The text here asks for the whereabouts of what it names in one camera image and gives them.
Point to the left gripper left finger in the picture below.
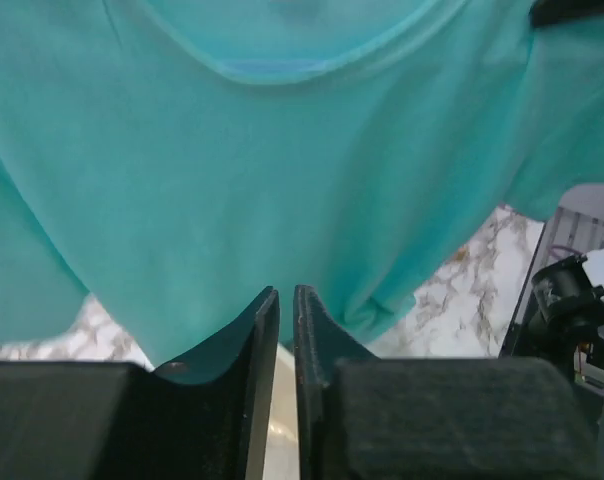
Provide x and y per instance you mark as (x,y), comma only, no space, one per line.
(201,415)

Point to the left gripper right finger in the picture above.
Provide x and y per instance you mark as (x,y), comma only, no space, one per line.
(363,417)

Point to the teal t shirt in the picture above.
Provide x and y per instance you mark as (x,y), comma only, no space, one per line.
(173,158)

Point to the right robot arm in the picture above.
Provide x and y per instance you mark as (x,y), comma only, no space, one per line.
(560,313)

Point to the cream plastic basket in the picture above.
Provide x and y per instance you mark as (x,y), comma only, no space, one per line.
(281,455)

